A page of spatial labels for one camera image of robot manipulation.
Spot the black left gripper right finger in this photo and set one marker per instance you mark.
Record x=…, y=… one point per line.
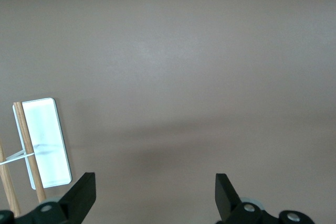
x=225, y=197

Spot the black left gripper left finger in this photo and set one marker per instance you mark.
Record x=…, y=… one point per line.
x=81, y=195

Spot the white rack with wooden bars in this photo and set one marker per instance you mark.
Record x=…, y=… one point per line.
x=47, y=142

